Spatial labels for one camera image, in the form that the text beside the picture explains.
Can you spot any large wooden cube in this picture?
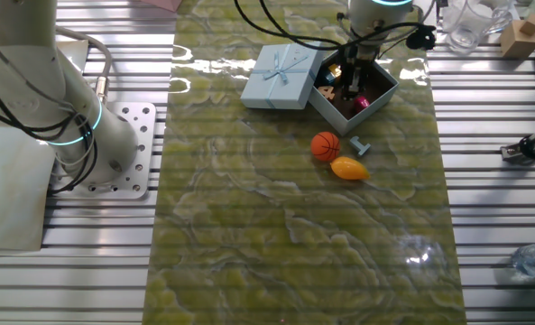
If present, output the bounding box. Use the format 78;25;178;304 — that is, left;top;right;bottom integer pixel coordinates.
500;25;535;60

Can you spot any yellow orange toy mango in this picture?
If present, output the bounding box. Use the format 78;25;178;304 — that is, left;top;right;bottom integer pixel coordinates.
329;155;371;181

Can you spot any pink flat object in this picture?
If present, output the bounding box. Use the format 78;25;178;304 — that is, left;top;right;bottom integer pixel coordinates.
140;0;183;13

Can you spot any clear glass mug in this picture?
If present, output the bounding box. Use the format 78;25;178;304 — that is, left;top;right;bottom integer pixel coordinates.
442;0;515;56

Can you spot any black cable loop bundle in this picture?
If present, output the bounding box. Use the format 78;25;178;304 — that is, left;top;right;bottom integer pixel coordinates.
0;24;99;195

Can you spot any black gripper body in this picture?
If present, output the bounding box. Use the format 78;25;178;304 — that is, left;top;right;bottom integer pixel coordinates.
340;43;380;69

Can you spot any light blue gift box lid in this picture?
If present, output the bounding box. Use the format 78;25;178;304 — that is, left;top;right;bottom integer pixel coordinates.
240;41;327;111

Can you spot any light blue gift box base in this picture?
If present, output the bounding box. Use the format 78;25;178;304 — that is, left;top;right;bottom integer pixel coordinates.
309;42;401;136

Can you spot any black cable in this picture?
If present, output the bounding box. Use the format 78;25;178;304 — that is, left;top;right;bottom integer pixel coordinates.
258;0;430;49
233;0;430;51

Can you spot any orange toy basketball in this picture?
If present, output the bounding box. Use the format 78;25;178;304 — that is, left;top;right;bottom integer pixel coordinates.
309;130;342;163

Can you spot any silver robot mounting plate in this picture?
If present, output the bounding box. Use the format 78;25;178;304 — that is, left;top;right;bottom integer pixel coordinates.
49;101;158;200

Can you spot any small wooden cube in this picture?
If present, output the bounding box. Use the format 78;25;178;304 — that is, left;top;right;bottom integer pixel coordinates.
518;13;535;37

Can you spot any grey cable with metal plug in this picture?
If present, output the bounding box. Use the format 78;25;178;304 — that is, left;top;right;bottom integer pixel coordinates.
54;25;114;105

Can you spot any small grey toy block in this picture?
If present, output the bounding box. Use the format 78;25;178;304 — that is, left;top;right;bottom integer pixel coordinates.
348;135;372;158

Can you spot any black cable clip bundle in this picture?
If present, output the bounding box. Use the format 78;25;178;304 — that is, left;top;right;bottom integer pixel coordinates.
405;23;438;51

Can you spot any green marble pattern mat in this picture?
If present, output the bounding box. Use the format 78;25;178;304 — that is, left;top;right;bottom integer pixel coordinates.
141;0;467;325

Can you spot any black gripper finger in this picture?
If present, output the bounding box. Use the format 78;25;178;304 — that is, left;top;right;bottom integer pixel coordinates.
341;65;357;101
355;65;374;98

